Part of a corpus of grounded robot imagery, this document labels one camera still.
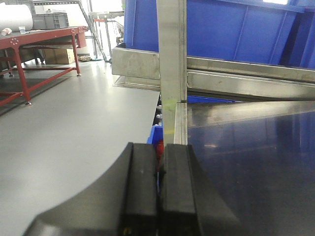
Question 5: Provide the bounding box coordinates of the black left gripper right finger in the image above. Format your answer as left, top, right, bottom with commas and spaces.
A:
159, 144, 243, 236

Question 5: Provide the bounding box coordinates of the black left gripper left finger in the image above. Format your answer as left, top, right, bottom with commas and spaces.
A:
24, 143, 157, 236

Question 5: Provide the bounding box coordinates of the small blue parts bin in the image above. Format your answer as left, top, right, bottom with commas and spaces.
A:
147, 125, 163, 146

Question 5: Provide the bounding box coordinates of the stainless steel shelf rack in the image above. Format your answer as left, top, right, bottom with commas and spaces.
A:
113, 0, 315, 236

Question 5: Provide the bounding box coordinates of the large blue plastic bin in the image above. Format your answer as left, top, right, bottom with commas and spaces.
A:
124, 0, 305, 64

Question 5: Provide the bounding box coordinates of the cardboard box under table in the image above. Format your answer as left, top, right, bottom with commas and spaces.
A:
43, 48, 75, 64

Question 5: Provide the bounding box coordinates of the grey plastic crate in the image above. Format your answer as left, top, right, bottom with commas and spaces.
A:
32, 12, 69, 30

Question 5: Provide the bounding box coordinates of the large white roll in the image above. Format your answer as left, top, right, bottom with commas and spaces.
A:
0, 3, 33, 32

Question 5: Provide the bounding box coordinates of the red handled tool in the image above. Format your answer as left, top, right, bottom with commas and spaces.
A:
156, 139, 164, 171

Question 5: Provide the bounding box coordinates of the red metal frame table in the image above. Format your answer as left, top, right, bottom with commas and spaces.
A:
0, 26, 88, 106

